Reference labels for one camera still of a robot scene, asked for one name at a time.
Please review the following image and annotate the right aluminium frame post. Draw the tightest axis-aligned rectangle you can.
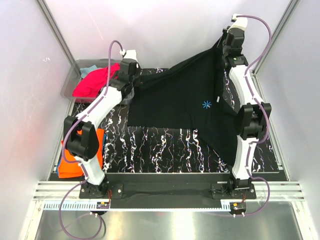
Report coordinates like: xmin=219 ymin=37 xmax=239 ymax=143
xmin=251 ymin=0 xmax=301 ymax=76

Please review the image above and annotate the pink t-shirt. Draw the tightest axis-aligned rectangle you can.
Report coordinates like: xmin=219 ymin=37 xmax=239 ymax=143
xmin=72 ymin=63 xmax=120 ymax=98

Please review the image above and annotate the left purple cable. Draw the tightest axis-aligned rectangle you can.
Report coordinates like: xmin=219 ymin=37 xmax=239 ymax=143
xmin=58 ymin=40 xmax=126 ymax=239

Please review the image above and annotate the folded orange t-shirt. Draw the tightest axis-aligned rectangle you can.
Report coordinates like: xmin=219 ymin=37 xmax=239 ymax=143
xmin=58 ymin=128 xmax=105 ymax=179

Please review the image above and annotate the clear plastic bin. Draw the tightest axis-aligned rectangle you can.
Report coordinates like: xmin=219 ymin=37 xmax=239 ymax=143
xmin=61 ymin=58 xmax=141 ymax=115

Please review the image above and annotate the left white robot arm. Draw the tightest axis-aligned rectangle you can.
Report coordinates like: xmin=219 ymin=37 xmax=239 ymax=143
xmin=61 ymin=49 xmax=141 ymax=198

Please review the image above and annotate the white slotted cable duct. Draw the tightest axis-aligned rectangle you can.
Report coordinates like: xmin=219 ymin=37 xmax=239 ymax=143
xmin=43 ymin=200 xmax=247 ymax=213

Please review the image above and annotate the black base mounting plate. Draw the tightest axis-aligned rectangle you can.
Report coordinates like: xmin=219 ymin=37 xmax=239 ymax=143
xmin=79 ymin=173 xmax=257 ymax=200

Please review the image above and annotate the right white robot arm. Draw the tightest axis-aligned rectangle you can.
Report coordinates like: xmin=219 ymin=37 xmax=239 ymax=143
xmin=210 ymin=13 xmax=272 ymax=200

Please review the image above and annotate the black marbled table mat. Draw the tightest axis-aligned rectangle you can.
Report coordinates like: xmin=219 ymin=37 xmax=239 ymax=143
xmin=99 ymin=77 xmax=280 ymax=175

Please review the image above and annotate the black polo shirt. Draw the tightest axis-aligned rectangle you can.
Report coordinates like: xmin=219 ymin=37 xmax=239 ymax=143
xmin=127 ymin=43 xmax=237 ymax=165

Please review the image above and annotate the left aluminium frame post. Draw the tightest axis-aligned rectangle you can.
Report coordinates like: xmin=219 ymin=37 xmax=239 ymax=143
xmin=35 ymin=0 xmax=75 ymax=65

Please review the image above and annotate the aluminium frame post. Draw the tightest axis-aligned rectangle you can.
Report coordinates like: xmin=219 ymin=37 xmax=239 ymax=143
xmin=35 ymin=0 xmax=75 ymax=65
xmin=251 ymin=0 xmax=301 ymax=76

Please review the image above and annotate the aluminium front rail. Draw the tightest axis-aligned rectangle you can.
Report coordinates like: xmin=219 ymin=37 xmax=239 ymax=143
xmin=33 ymin=181 xmax=304 ymax=202

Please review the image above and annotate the grey-blue t-shirt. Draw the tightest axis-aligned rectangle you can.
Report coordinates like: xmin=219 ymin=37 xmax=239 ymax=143
xmin=79 ymin=65 xmax=99 ymax=79

